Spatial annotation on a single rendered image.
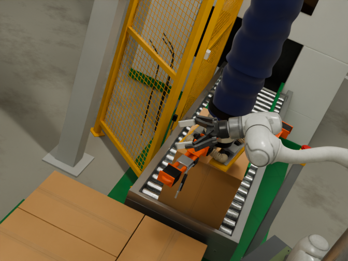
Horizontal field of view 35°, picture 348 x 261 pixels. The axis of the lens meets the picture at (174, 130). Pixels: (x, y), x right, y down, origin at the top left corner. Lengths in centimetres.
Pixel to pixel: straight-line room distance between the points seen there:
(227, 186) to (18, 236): 115
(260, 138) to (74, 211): 138
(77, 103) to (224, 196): 136
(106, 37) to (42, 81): 165
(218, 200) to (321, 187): 221
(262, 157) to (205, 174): 111
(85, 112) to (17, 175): 66
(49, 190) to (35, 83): 212
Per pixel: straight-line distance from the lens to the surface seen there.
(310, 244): 272
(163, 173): 240
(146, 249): 306
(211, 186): 318
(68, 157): 425
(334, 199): 524
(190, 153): 261
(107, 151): 456
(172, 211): 324
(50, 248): 292
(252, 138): 211
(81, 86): 392
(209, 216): 329
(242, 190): 375
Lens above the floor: 265
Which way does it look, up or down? 31 degrees down
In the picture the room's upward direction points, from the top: 21 degrees clockwise
